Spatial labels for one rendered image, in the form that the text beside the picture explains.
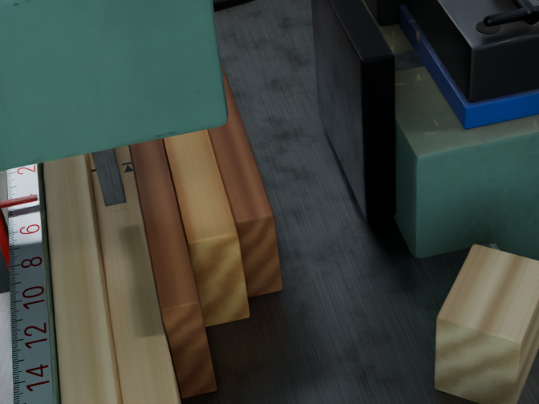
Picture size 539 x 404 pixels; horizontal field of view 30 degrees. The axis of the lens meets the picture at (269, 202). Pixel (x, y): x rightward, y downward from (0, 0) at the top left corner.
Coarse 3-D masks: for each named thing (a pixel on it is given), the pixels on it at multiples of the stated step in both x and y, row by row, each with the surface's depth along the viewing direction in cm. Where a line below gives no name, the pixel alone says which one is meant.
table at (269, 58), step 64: (256, 0) 64; (256, 64) 59; (256, 128) 54; (320, 128) 54; (320, 192) 50; (320, 256) 46; (384, 256) 46; (448, 256) 46; (256, 320) 44; (320, 320) 43; (384, 320) 43; (256, 384) 41; (320, 384) 41; (384, 384) 40
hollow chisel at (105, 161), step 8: (96, 152) 41; (104, 152) 41; (112, 152) 41; (96, 160) 41; (104, 160) 41; (112, 160) 41; (96, 168) 41; (104, 168) 41; (112, 168) 41; (104, 176) 42; (112, 176) 42; (120, 176) 42; (104, 184) 42; (112, 184) 42; (120, 184) 42; (104, 192) 42; (112, 192) 42; (120, 192) 42; (104, 200) 42; (112, 200) 42; (120, 200) 42
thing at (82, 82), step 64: (0, 0) 32; (64, 0) 33; (128, 0) 33; (192, 0) 34; (0, 64) 34; (64, 64) 34; (128, 64) 35; (192, 64) 35; (0, 128) 35; (64, 128) 36; (128, 128) 37; (192, 128) 37
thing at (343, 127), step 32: (320, 0) 47; (352, 0) 45; (320, 32) 48; (352, 32) 43; (320, 64) 50; (352, 64) 43; (384, 64) 41; (416, 64) 47; (320, 96) 52; (352, 96) 44; (384, 96) 42; (352, 128) 46; (384, 128) 44; (352, 160) 47; (384, 160) 45; (384, 192) 46
